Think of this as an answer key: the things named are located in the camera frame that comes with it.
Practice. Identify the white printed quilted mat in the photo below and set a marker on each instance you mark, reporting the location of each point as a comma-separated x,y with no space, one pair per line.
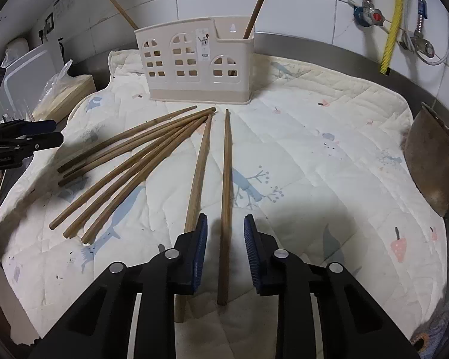
303,194

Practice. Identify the dark patterned cloth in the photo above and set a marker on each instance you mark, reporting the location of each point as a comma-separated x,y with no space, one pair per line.
437,333

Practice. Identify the clear glass jar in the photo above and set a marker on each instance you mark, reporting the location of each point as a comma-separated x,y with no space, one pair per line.
18,112

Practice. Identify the row of wooden chopsticks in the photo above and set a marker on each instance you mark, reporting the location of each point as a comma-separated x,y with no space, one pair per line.
200,168

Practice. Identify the valve with red knob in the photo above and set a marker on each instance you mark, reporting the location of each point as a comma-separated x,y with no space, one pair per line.
374,17

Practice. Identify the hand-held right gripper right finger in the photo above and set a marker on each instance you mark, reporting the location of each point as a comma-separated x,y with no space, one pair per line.
251,258

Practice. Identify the long brown chopstick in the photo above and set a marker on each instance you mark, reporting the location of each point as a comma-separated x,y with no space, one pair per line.
123,13
258,0
226,175

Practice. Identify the beige plastic utensil holder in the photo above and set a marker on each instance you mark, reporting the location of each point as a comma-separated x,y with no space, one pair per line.
187,89

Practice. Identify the plain metal valve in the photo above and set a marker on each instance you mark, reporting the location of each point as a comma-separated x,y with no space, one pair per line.
421,45

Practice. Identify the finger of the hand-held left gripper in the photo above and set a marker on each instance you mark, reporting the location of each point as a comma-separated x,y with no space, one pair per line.
41,126
46,141

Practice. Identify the metal bowl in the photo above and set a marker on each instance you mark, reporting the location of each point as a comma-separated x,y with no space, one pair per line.
430,157

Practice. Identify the pale block in plastic bag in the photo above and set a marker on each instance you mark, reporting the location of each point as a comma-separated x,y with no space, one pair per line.
65,93

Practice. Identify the wall socket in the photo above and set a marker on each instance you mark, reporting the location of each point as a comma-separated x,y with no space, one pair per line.
48,24

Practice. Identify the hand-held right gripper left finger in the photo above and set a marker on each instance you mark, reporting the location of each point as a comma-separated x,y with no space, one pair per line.
200,254

